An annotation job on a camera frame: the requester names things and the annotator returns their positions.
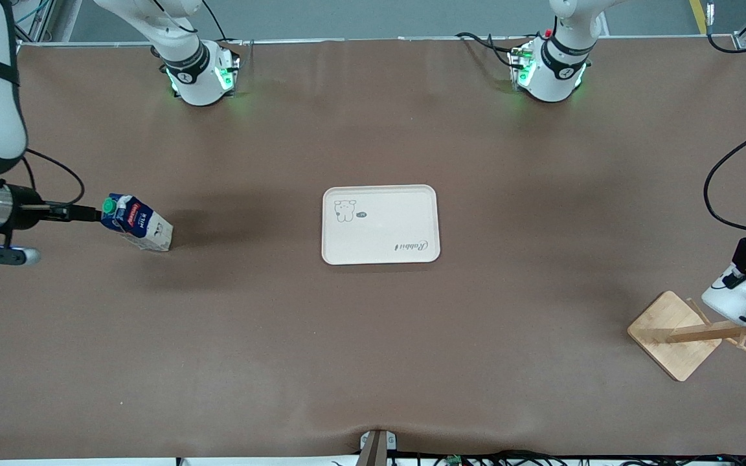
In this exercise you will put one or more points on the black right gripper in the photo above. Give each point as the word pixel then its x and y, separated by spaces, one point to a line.
pixel 24 208

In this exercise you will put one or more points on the cream plastic tray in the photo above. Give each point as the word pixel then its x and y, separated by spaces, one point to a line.
pixel 379 233

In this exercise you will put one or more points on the grey metal camera bracket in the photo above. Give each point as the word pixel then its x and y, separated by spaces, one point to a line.
pixel 376 446

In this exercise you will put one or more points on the blue milk carton green cap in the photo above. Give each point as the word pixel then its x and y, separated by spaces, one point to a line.
pixel 143 226

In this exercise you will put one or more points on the wooden cup rack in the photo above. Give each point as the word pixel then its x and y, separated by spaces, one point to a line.
pixel 671 336

